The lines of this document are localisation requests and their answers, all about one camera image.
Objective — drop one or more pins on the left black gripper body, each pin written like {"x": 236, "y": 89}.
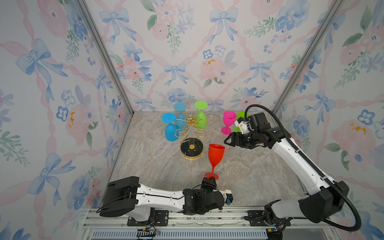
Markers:
{"x": 205, "y": 192}

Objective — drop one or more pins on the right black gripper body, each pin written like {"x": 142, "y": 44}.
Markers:
{"x": 246, "y": 140}

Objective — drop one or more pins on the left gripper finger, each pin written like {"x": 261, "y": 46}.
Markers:
{"x": 207, "y": 183}
{"x": 213, "y": 183}

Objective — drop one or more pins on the pink wine glass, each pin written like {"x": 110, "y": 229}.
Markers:
{"x": 229, "y": 118}

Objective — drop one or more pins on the red wine glass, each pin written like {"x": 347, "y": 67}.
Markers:
{"x": 215, "y": 155}

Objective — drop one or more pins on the green wine glass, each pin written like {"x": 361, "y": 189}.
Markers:
{"x": 238, "y": 115}
{"x": 201, "y": 118}

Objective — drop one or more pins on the blue wine glass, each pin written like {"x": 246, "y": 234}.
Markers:
{"x": 171, "y": 130}
{"x": 180, "y": 118}

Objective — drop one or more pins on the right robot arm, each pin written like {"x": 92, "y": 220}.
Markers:
{"x": 323, "y": 200}

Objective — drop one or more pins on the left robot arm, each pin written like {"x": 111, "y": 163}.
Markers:
{"x": 128, "y": 197}

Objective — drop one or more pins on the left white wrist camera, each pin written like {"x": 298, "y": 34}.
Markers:
{"x": 228, "y": 196}

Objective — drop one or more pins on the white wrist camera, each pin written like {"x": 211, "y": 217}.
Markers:
{"x": 241, "y": 126}
{"x": 228, "y": 196}

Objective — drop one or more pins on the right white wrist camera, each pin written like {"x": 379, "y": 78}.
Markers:
{"x": 241, "y": 126}

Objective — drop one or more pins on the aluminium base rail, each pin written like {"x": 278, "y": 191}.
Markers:
{"x": 225, "y": 224}

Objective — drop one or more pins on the gold wire glass rack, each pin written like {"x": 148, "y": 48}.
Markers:
{"x": 191, "y": 145}

